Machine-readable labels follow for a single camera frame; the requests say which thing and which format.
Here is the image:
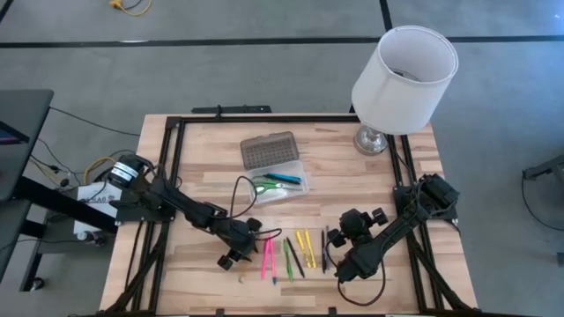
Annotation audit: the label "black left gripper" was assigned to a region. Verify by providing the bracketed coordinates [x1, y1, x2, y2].
[211, 215, 263, 272]

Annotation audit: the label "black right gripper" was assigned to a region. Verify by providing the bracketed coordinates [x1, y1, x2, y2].
[327, 206, 390, 248]

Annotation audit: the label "pink highlighter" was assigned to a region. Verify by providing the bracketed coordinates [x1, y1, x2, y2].
[259, 237, 272, 282]

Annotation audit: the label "yellow highlighter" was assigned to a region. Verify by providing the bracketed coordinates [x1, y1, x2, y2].
[293, 229, 312, 269]
[303, 228, 317, 269]

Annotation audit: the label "green mechanical pencil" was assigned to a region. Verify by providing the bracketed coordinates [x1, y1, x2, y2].
[282, 238, 294, 283]

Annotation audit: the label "green-handled scissors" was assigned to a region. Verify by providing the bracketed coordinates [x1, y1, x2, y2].
[250, 174, 305, 197]

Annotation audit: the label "blue pen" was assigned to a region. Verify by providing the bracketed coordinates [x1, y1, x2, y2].
[263, 172, 304, 184]

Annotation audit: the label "clear plastic box grey lid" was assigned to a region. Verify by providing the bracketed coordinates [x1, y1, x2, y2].
[240, 130, 310, 206]

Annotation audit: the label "black mounting bar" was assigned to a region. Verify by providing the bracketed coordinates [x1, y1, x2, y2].
[191, 104, 273, 115]

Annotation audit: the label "table lamp white shade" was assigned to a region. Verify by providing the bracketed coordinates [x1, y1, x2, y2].
[351, 25, 460, 157]

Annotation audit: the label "white printed sign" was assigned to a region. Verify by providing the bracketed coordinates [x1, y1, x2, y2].
[72, 182, 124, 234]

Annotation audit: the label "black desk leg beam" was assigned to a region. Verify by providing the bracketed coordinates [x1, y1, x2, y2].
[12, 175, 120, 234]

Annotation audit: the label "black stand leg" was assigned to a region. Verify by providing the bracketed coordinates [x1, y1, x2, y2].
[523, 153, 564, 181]

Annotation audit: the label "black desk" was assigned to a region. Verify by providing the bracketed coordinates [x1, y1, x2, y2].
[0, 89, 55, 283]

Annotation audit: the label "dark screen on desk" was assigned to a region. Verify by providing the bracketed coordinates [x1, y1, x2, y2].
[0, 121, 31, 146]

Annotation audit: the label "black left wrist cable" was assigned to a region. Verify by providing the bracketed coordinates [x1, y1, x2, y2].
[228, 174, 283, 242]

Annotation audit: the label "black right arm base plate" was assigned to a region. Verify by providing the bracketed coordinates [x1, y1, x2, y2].
[393, 184, 459, 222]

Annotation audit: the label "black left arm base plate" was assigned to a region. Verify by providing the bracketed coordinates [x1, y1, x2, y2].
[115, 193, 177, 223]

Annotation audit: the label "black aluminium table frame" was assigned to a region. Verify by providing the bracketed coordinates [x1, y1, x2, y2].
[99, 114, 479, 317]

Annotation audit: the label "black floor cable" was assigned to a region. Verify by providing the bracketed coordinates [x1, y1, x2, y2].
[521, 173, 564, 233]
[48, 105, 141, 137]

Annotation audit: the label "yellow floor cable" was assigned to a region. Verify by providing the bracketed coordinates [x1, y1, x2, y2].
[108, 0, 153, 18]

